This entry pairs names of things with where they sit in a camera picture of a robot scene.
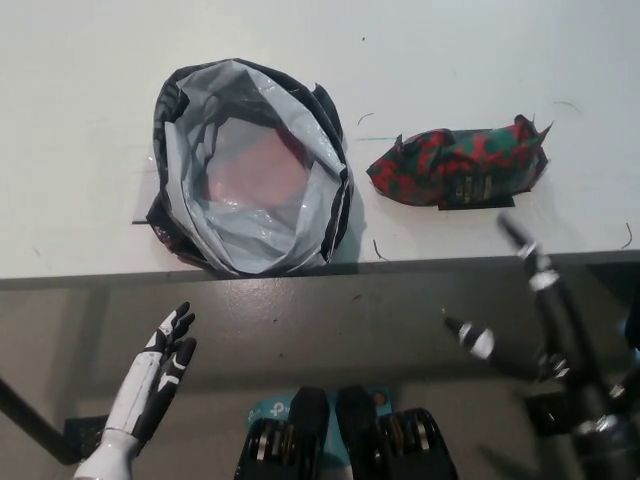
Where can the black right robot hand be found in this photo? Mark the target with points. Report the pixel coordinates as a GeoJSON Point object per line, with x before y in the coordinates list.
{"type": "Point", "coordinates": [560, 325]}

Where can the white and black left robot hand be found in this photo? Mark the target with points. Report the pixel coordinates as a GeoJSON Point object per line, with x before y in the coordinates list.
{"type": "Point", "coordinates": [132, 400]}

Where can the black plastic bag grey inside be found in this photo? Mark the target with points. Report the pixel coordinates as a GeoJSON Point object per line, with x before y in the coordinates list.
{"type": "Point", "coordinates": [250, 235]}

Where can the red green coffee bean bag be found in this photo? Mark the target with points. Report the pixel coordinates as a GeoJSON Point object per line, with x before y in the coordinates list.
{"type": "Point", "coordinates": [425, 165]}

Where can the red item inside bag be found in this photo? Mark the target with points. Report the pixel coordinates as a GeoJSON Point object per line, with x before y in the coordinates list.
{"type": "Point", "coordinates": [260, 170]}

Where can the black table leg bar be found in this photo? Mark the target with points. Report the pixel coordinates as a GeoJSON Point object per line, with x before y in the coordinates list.
{"type": "Point", "coordinates": [30, 420]}

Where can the black tape patch on table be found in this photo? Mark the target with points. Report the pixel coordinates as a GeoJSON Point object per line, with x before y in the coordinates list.
{"type": "Point", "coordinates": [480, 205]}

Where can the clear tape patch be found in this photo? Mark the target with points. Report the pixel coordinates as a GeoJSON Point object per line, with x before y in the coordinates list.
{"type": "Point", "coordinates": [145, 190]}

